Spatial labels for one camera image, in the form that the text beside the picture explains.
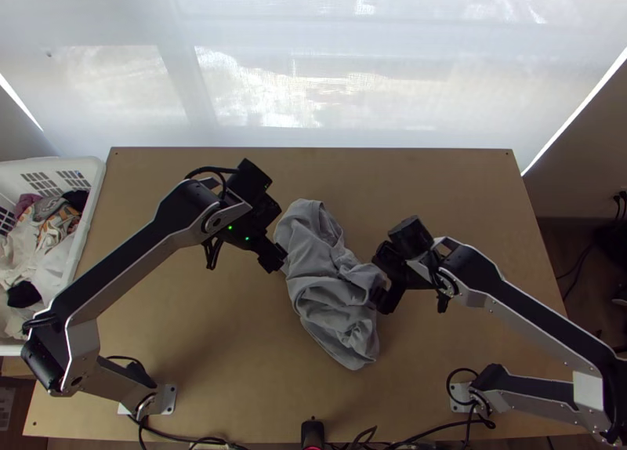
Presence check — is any grey t-shirt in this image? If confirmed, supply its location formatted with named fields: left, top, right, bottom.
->
left=272, top=198, right=389, bottom=372

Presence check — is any white laundry basket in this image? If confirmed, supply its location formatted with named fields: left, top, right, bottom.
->
left=0, top=155, right=107, bottom=357

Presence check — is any white sheer curtain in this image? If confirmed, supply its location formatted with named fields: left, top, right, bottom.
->
left=0, top=0, right=627, bottom=176

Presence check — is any heap of clothes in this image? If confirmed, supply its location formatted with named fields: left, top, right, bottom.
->
left=0, top=189, right=92, bottom=341

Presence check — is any black cable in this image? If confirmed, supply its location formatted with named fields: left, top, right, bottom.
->
left=446, top=367, right=497, bottom=430
left=136, top=408, right=237, bottom=450
left=201, top=237, right=224, bottom=271

